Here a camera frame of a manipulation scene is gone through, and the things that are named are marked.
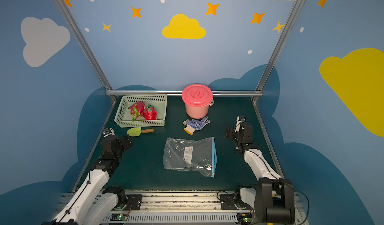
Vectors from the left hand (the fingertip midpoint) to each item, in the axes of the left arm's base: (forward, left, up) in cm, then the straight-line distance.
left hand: (125, 137), depth 84 cm
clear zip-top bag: (-5, -33, -11) cm, 35 cm away
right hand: (+9, -64, -1) cm, 65 cm away
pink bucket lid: (+30, -41, +5) cm, 51 cm away
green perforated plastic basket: (+21, +12, -11) cm, 27 cm away
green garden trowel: (+12, +1, -13) cm, 18 cm away
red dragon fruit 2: (+22, -8, -5) cm, 24 cm away
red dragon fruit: (+23, +1, -3) cm, 23 cm away
